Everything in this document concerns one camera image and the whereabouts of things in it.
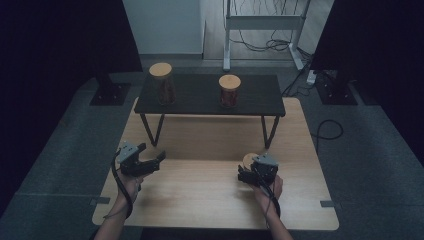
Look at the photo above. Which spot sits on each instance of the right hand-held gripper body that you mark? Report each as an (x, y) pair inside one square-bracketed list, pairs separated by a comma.
[(265, 168)]

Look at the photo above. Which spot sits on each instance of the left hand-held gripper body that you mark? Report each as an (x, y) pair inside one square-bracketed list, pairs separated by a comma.
[(131, 161)]

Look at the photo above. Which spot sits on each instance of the small glass jar wooden lid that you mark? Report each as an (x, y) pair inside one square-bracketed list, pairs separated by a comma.
[(248, 160)]

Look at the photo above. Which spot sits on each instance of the tall glass jar star anise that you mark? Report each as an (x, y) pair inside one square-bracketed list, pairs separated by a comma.
[(164, 86)]

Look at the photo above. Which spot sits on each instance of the black low shelf table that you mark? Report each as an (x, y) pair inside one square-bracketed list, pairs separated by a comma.
[(200, 95)]

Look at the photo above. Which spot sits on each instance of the glass jar dried red chili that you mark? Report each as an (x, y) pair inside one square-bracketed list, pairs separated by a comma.
[(229, 91)]

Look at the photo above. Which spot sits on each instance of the person's left hand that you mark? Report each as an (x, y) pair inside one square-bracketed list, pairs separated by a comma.
[(130, 186)]

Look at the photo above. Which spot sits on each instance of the person's right hand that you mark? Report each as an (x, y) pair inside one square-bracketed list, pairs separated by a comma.
[(268, 196)]

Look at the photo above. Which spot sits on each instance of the black stand base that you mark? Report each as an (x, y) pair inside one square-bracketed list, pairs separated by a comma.
[(336, 93), (111, 95)]

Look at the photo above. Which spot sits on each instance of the white power strip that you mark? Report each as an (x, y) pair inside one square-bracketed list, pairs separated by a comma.
[(311, 77)]

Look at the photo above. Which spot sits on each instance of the dark curtain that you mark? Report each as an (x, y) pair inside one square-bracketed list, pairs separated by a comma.
[(383, 50), (50, 66)]

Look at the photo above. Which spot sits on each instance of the white metal desk frame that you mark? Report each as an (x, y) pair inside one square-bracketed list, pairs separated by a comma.
[(263, 23)]

